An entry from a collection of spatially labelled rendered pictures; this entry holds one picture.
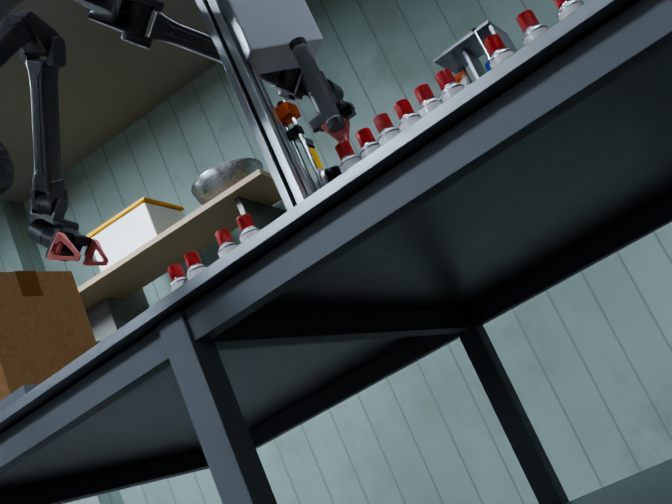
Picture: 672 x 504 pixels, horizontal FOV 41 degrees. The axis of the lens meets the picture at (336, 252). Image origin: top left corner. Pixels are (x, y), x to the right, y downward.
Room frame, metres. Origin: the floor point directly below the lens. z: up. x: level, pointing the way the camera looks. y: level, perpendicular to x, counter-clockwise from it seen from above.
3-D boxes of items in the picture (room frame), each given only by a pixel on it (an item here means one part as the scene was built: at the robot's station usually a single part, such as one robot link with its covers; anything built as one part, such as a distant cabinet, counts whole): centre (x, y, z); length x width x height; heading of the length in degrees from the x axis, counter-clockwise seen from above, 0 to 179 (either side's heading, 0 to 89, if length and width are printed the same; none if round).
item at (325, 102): (1.62, -0.10, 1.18); 0.04 x 0.04 x 0.21
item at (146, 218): (4.83, 1.01, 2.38); 0.47 x 0.38 x 0.26; 69
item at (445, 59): (1.67, -0.42, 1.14); 0.14 x 0.11 x 0.01; 62
